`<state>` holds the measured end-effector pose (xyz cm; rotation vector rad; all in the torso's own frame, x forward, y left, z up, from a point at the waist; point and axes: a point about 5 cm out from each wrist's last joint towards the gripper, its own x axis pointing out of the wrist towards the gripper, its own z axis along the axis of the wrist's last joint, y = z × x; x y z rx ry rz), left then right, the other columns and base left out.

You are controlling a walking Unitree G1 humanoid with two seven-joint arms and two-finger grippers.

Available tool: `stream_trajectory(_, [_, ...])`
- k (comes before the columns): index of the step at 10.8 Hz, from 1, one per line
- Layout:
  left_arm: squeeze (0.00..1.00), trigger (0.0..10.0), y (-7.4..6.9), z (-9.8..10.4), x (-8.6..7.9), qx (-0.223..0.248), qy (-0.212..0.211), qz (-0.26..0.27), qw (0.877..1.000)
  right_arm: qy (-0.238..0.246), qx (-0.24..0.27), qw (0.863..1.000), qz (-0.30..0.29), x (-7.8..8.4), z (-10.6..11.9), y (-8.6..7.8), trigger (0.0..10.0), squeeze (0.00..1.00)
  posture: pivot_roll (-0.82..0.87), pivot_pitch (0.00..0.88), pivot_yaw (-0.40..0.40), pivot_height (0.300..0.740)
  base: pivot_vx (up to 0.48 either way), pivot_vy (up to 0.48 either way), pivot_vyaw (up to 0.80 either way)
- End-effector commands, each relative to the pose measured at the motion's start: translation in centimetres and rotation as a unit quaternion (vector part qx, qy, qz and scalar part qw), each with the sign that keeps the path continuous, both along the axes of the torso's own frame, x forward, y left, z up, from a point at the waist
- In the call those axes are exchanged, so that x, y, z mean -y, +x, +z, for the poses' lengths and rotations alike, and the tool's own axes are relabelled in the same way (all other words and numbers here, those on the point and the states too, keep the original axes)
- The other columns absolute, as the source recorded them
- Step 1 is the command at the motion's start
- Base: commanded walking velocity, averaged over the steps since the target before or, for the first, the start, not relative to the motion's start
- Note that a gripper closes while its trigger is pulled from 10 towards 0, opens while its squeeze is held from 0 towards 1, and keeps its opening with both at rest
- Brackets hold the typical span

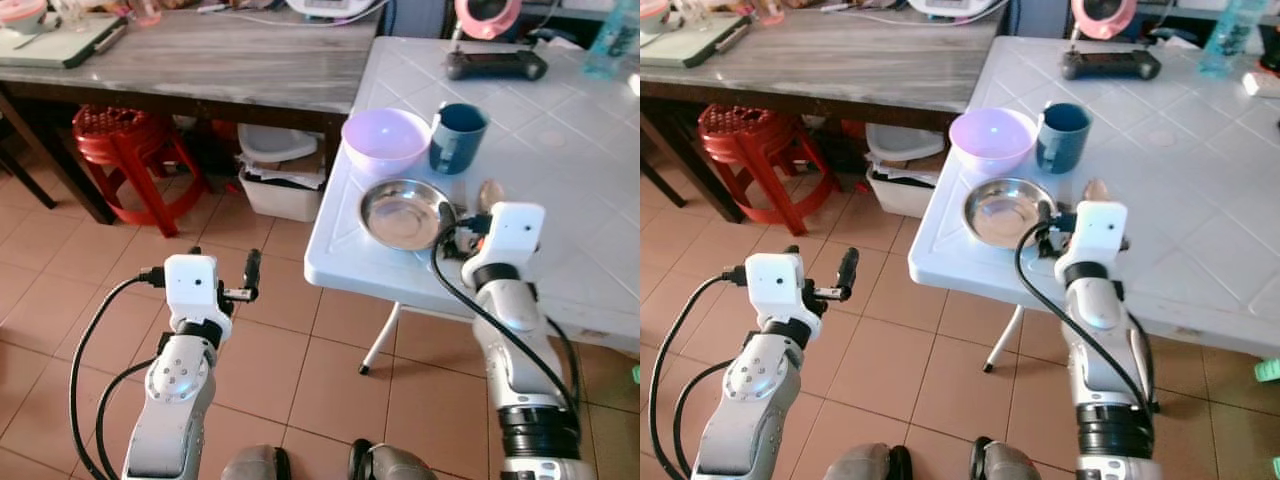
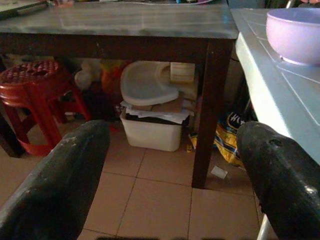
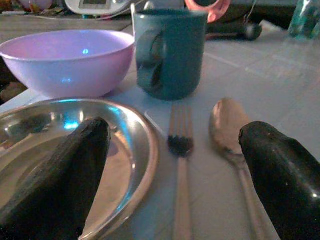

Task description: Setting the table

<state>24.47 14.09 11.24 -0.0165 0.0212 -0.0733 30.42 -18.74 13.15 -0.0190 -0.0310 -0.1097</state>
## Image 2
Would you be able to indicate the yellow and blue bag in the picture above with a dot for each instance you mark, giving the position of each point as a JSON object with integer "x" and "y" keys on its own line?
{"x": 228, "y": 140}

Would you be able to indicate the white paper scrap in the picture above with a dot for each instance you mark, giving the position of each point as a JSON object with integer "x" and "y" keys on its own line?
{"x": 219, "y": 172}

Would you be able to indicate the brown cardboard piece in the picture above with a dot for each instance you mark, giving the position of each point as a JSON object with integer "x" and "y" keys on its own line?
{"x": 170, "y": 106}

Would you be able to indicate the red plastic stool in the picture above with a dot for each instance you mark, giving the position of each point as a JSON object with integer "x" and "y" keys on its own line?
{"x": 35, "y": 100}

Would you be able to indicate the lilac plastic bowl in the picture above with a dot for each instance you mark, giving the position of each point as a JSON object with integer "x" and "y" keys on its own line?
{"x": 295, "y": 35}

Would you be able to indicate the white stuffed toy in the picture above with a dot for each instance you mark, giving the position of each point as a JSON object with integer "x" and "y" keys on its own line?
{"x": 86, "y": 73}

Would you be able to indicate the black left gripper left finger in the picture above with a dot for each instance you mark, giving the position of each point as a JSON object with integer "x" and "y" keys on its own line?
{"x": 57, "y": 185}

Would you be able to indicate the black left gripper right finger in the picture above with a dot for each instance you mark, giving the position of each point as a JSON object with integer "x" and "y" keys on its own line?
{"x": 282, "y": 180}

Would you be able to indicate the white plastic bin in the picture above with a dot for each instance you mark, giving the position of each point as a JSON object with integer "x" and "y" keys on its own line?
{"x": 152, "y": 133}

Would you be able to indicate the orange yellow plastic bag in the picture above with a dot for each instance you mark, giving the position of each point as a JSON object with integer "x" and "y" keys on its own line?
{"x": 111, "y": 75}

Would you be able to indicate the white plastic table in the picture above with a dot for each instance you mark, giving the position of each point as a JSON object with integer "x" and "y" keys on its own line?
{"x": 280, "y": 82}

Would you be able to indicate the white striped box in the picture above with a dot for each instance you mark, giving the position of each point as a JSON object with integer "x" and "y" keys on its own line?
{"x": 182, "y": 73}

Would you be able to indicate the dark wooden table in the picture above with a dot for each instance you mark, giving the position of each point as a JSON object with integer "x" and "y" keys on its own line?
{"x": 120, "y": 25}

